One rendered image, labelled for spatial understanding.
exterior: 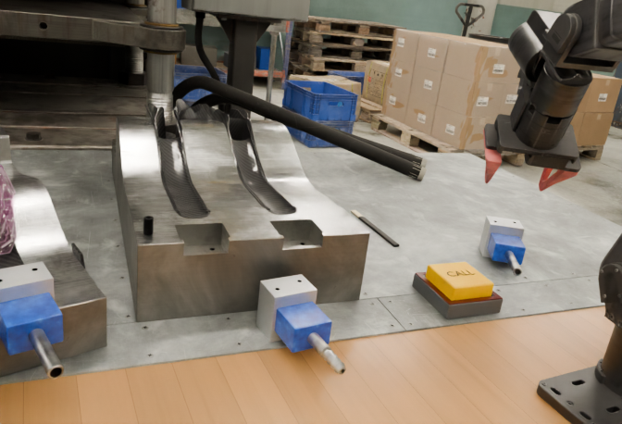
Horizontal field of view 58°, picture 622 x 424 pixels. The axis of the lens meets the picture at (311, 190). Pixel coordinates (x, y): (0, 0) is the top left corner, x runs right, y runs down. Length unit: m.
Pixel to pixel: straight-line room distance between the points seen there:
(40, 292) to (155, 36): 0.80
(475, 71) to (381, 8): 3.90
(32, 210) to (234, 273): 0.24
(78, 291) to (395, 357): 0.32
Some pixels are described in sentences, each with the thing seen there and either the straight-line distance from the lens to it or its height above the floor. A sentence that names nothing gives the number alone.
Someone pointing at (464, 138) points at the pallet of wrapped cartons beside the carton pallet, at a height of 0.24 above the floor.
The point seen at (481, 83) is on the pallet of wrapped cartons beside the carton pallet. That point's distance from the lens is 4.44.
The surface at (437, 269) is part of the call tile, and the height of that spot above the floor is 0.84.
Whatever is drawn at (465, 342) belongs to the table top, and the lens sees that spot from 0.67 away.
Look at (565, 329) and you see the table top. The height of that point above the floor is 0.80.
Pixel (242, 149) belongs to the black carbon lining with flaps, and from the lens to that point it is 0.86.
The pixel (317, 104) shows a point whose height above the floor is 0.35.
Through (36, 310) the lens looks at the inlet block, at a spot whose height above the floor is 0.87.
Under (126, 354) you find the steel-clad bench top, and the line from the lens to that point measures 0.59.
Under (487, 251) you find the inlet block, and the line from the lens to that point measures 0.89.
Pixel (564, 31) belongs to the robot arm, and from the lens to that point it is 0.69.
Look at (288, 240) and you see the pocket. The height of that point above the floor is 0.86.
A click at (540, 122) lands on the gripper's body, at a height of 1.02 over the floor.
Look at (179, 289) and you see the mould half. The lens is 0.62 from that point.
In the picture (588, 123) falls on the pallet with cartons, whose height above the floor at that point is 0.35.
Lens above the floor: 1.14
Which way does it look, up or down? 19 degrees down
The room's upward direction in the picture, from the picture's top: 7 degrees clockwise
